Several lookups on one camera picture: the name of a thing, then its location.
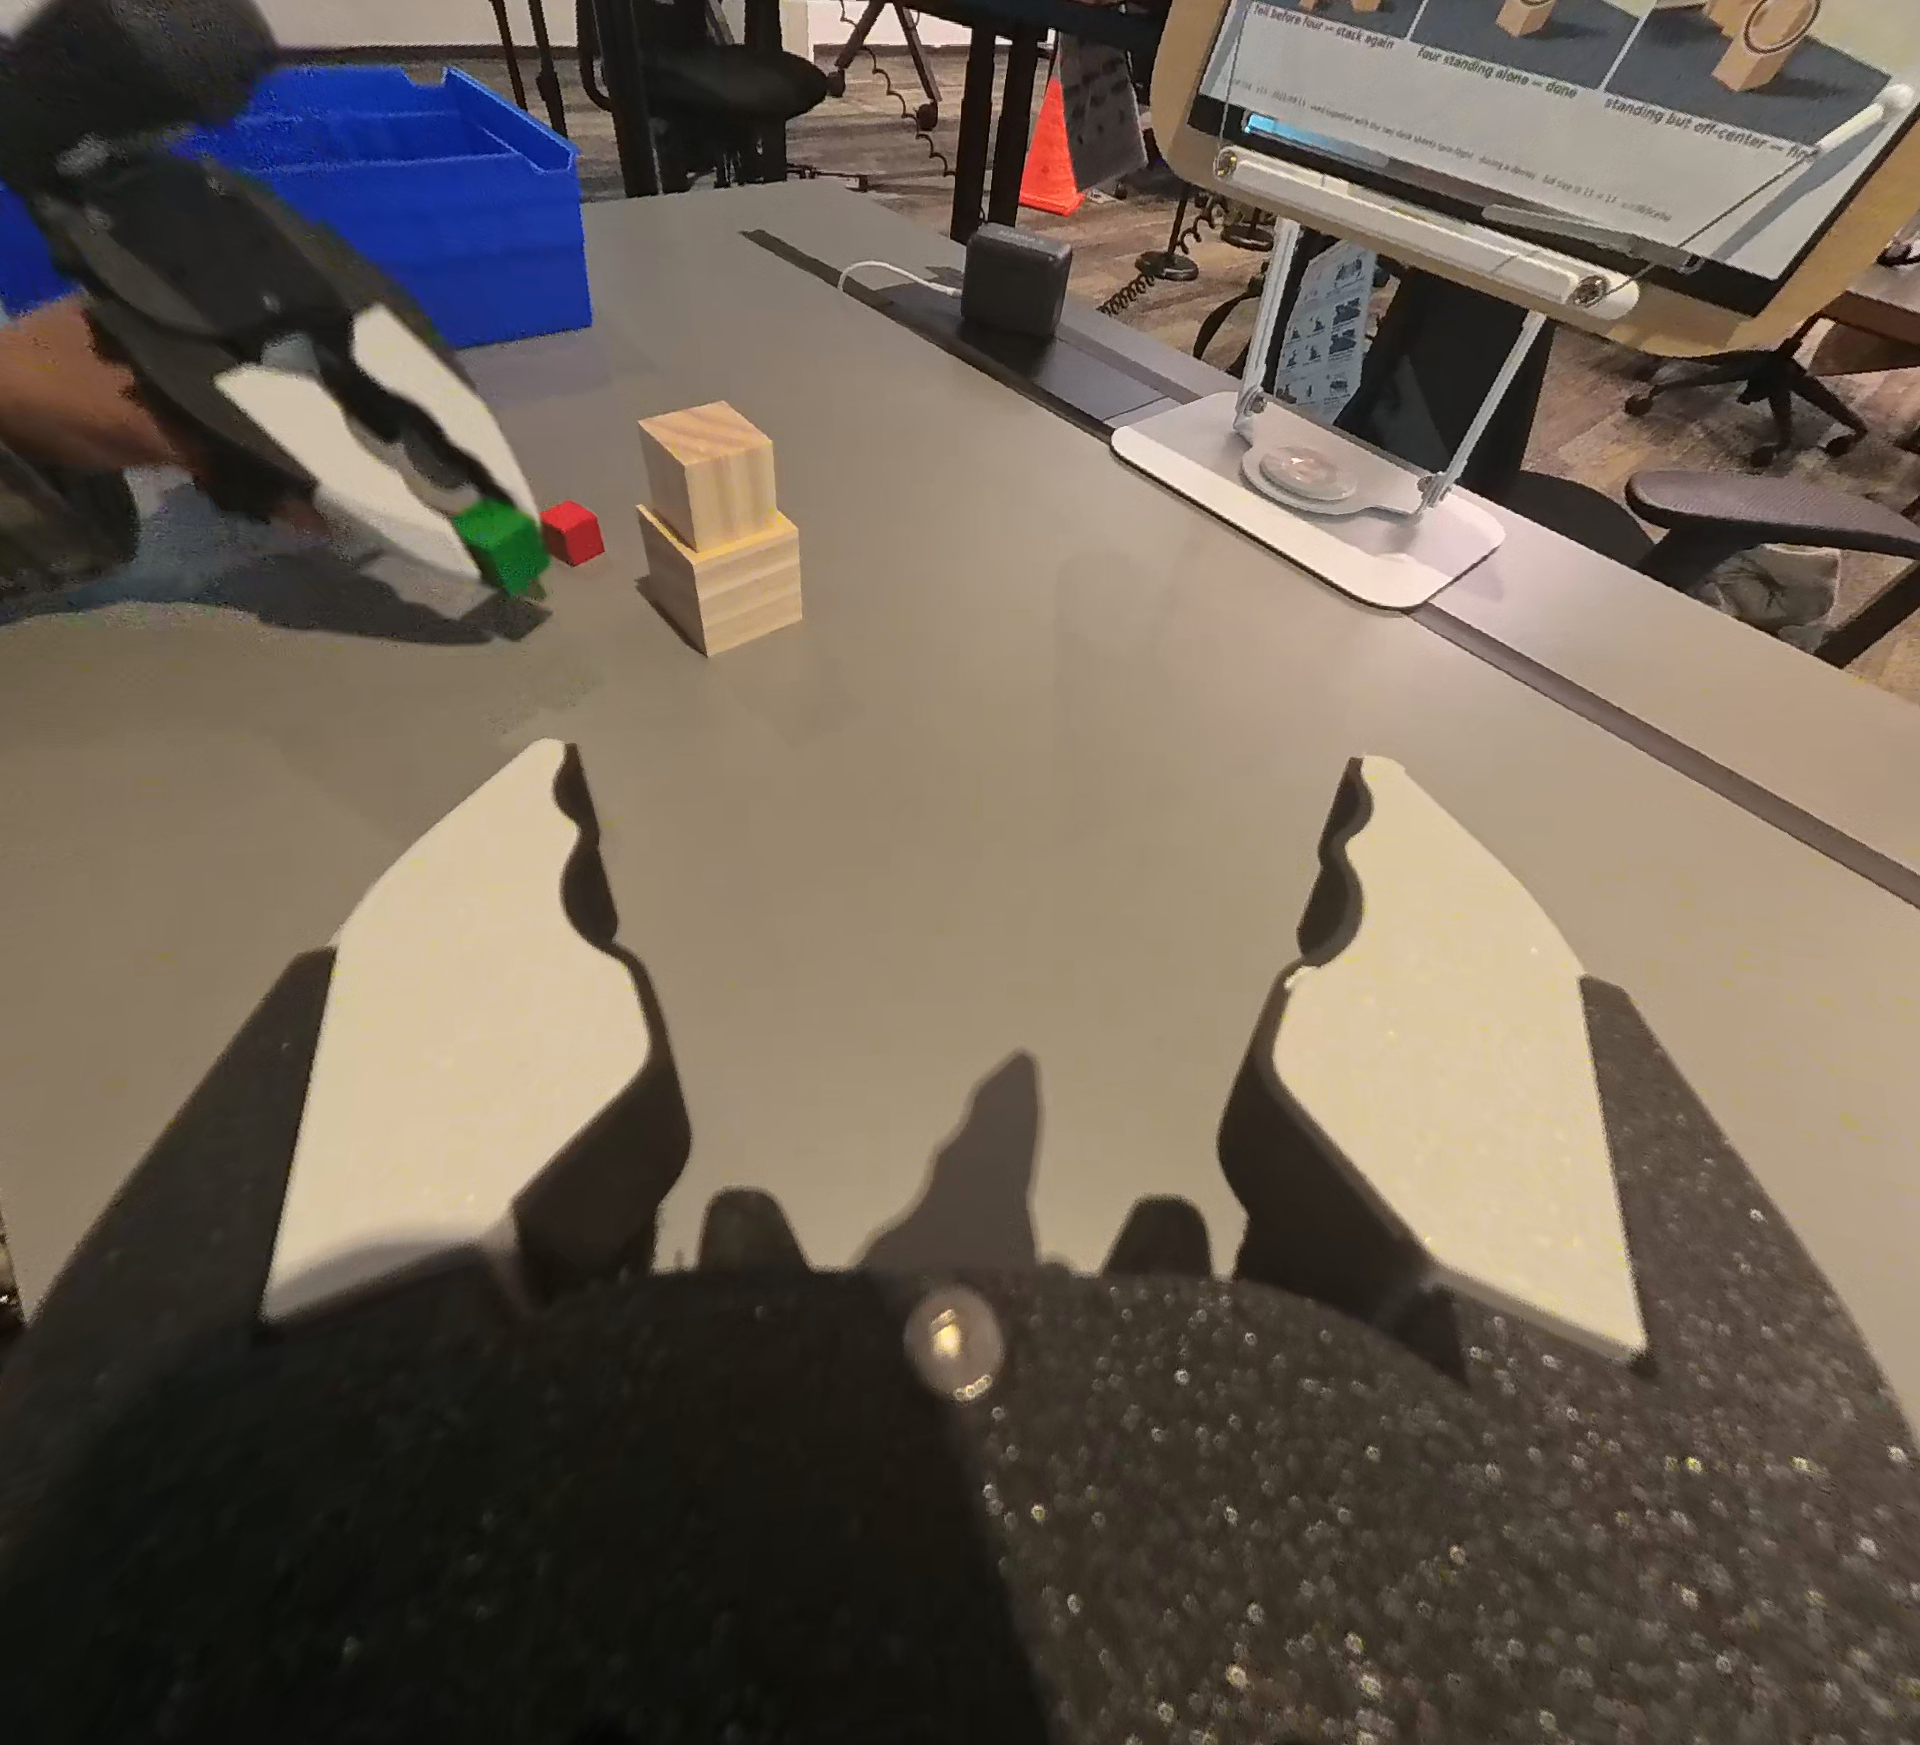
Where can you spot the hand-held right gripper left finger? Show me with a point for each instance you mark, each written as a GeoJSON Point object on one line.
{"type": "Point", "coordinates": [452, 1057]}

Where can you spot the white display stand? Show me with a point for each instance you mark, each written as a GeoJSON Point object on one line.
{"type": "Point", "coordinates": [1350, 546]}

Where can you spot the printed paper sheet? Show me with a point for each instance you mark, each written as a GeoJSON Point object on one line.
{"type": "Point", "coordinates": [1095, 117]}
{"type": "Point", "coordinates": [1327, 328]}

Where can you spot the red wooden cube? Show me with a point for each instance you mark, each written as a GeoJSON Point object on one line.
{"type": "Point", "coordinates": [573, 534]}

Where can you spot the black office chair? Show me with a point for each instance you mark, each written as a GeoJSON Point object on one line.
{"type": "Point", "coordinates": [1748, 388]}
{"type": "Point", "coordinates": [720, 73]}
{"type": "Point", "coordinates": [1755, 501]}

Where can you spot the green wooden cube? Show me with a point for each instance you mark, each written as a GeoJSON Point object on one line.
{"type": "Point", "coordinates": [511, 553]}

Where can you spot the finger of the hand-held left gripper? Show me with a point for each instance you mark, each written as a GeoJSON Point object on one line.
{"type": "Point", "coordinates": [338, 455]}
{"type": "Point", "coordinates": [436, 402]}

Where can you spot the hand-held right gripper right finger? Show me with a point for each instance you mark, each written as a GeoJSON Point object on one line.
{"type": "Point", "coordinates": [1440, 1101]}

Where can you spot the large wooden cube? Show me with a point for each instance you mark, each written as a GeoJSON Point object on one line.
{"type": "Point", "coordinates": [720, 597]}

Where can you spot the medium wooden cube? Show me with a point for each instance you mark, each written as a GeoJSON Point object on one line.
{"type": "Point", "coordinates": [707, 472]}

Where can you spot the person's left hand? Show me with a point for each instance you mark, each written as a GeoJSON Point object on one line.
{"type": "Point", "coordinates": [62, 395]}

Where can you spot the orange traffic cone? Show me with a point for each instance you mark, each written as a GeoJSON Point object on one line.
{"type": "Point", "coordinates": [1048, 177]}

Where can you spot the black power adapter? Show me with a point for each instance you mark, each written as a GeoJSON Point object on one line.
{"type": "Point", "coordinates": [1019, 283]}

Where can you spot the large blue storage bin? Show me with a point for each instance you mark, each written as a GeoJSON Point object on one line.
{"type": "Point", "coordinates": [452, 230]}

